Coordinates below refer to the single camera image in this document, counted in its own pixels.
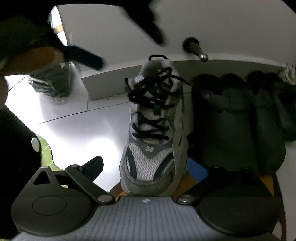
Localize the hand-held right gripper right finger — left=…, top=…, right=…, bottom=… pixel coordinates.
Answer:
left=178, top=158, right=264, bottom=205

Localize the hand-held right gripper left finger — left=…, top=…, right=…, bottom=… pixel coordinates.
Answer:
left=35, top=156, right=115, bottom=204

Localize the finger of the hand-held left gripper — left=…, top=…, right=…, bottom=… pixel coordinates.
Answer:
left=62, top=45, right=103, bottom=70
left=122, top=0, right=165, bottom=45

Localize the dark grey slipper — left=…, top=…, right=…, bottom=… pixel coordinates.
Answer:
left=191, top=74, right=236, bottom=173

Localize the grey mesh running sneaker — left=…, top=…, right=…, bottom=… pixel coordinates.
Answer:
left=120, top=54, right=193, bottom=198

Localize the black chunky shoe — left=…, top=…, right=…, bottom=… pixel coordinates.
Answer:
left=246, top=70, right=289, bottom=139
left=270, top=74, right=296, bottom=142

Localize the white lace-up sneaker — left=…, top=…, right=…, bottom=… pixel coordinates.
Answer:
left=279, top=62, right=296, bottom=84

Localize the person's left hand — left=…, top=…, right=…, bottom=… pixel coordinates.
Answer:
left=5, top=46, right=66, bottom=76

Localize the plastic wrapped dark bundle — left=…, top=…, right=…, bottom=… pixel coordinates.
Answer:
left=27, top=61, right=75, bottom=106

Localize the green leaf floor mat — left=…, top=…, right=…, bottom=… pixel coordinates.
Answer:
left=39, top=136, right=70, bottom=189

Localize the black door stopper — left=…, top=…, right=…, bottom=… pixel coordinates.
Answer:
left=182, top=37, right=209, bottom=62

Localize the orange floor mat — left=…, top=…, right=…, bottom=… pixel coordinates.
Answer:
left=109, top=171, right=282, bottom=234

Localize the dark cloth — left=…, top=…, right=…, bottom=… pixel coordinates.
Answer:
left=0, top=108, right=43, bottom=240

